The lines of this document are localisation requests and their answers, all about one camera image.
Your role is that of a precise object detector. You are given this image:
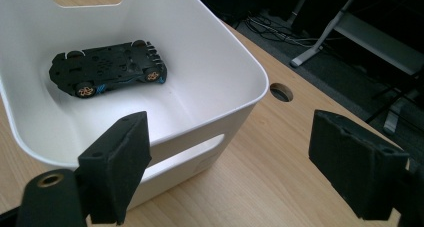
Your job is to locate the blue toy car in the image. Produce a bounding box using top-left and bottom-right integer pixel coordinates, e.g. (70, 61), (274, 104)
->
(48, 39), (168, 99)

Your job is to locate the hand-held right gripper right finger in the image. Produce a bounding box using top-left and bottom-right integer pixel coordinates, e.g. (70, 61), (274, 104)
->
(307, 109), (410, 221)

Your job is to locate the bundle of floor cables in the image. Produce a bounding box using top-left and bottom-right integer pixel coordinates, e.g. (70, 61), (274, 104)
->
(245, 14), (323, 49)

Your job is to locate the white plastic bin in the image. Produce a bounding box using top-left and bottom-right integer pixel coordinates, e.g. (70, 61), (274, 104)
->
(0, 0), (270, 211)

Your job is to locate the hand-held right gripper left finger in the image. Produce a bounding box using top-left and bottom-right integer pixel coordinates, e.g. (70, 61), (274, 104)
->
(77, 110), (153, 226)

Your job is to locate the white desk frame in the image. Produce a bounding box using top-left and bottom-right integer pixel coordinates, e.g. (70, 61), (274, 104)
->
(289, 0), (424, 135)

